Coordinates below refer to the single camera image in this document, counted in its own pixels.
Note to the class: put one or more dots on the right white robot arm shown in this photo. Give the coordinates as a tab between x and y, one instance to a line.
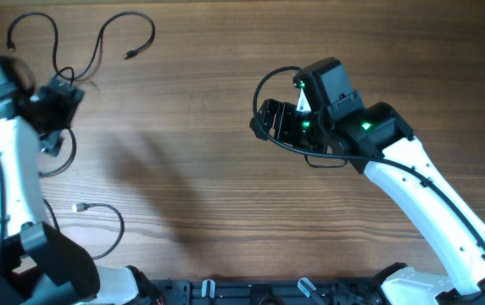
331	123

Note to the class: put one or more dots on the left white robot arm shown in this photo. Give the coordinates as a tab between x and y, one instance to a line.
38	264

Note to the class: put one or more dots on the black metal base rail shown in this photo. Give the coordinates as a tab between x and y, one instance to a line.
350	291

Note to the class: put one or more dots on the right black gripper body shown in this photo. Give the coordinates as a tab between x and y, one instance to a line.
304	130

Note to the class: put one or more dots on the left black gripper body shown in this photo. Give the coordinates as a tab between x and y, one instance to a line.
58	109

